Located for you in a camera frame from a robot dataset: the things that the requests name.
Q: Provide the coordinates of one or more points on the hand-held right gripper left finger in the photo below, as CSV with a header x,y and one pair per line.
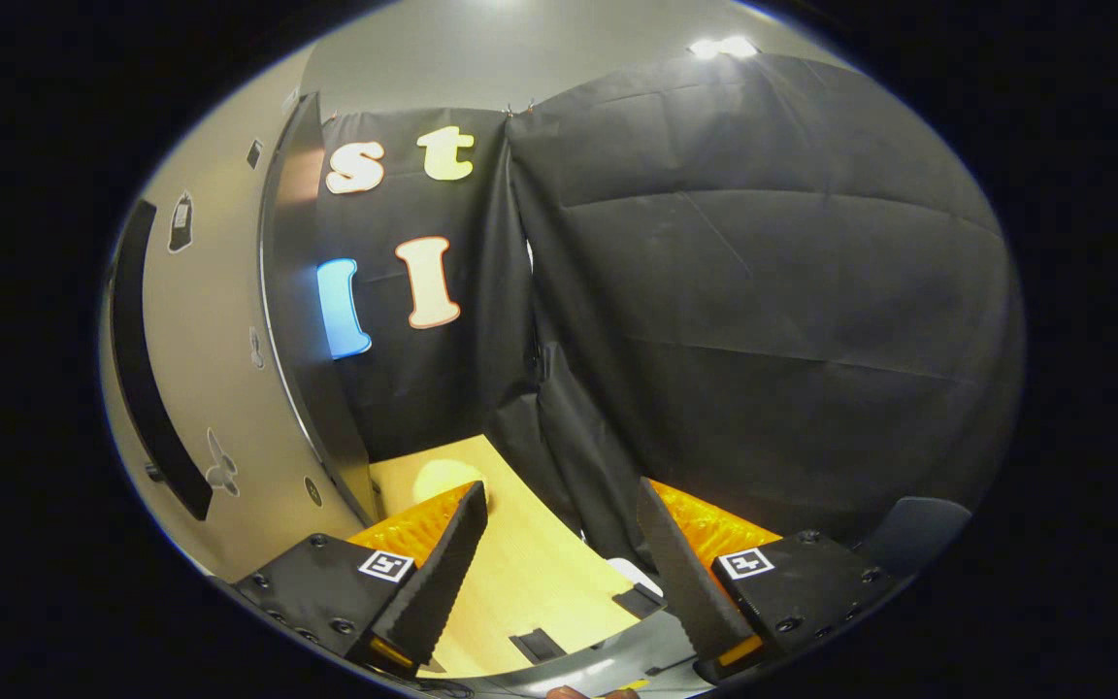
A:
x,y
447,573

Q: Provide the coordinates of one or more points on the long ceiling light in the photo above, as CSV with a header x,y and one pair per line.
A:
x,y
724,47

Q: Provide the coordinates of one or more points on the grey curved panel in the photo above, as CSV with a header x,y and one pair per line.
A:
x,y
617,655

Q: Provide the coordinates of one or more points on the beige cabinet door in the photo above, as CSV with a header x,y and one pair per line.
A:
x,y
219,388

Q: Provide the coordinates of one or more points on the black backdrop cloth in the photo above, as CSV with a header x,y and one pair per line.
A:
x,y
763,320

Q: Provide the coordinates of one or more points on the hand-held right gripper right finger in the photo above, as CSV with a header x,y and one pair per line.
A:
x,y
680,578

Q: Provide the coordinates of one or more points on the yellow coaster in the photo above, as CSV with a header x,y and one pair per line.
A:
x,y
443,478

